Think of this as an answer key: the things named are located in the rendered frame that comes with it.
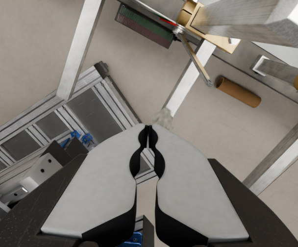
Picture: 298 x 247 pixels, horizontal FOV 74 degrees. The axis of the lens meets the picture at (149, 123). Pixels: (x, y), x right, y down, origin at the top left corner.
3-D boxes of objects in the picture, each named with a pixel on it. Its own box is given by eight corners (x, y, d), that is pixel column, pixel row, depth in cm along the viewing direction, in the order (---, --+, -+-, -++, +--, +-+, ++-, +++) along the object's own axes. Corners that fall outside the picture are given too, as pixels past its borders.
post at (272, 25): (189, 31, 57) (308, 50, 14) (179, 25, 56) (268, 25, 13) (196, 19, 55) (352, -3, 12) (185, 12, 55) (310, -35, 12)
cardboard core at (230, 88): (255, 109, 132) (217, 89, 126) (249, 105, 139) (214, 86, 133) (263, 99, 129) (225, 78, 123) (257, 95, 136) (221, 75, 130)
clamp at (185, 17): (224, 51, 46) (231, 54, 42) (173, 22, 44) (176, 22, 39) (239, 28, 44) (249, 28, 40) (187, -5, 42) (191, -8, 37)
